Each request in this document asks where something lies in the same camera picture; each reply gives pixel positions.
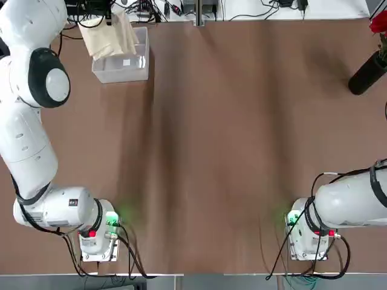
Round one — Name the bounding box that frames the cream-colored tablecloth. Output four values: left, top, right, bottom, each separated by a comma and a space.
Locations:
77, 11, 140, 60

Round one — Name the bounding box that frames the black ribbed power supply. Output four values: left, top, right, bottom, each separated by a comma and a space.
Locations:
182, 0, 219, 15

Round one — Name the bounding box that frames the black and red cable bundle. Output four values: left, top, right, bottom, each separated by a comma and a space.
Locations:
135, 0, 182, 24

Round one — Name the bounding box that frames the aluminium profile post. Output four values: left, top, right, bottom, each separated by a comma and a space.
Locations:
195, 0, 207, 27

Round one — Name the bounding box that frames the black vase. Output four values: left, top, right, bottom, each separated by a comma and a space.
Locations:
348, 50, 387, 96

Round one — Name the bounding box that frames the red rose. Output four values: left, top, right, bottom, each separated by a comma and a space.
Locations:
369, 10, 387, 34

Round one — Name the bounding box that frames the clear plastic box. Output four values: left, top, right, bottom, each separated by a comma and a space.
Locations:
91, 26, 151, 84

